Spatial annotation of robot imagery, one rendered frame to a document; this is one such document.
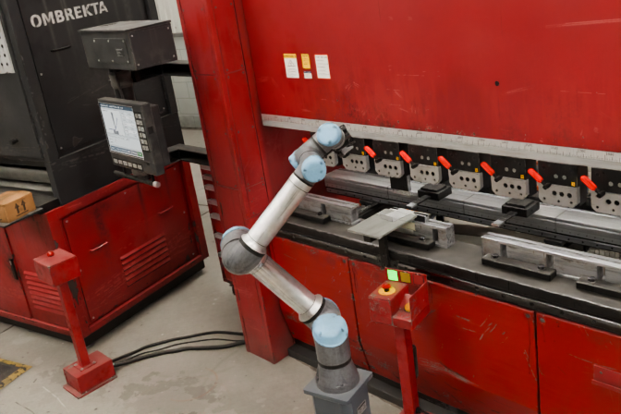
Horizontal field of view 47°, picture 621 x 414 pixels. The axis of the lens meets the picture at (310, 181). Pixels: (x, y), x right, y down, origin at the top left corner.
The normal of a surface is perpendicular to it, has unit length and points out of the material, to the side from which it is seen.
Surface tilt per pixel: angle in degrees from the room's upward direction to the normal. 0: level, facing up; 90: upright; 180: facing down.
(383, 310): 90
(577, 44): 90
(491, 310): 90
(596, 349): 90
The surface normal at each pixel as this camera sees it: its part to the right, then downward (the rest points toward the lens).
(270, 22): -0.70, 0.33
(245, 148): 0.70, 0.14
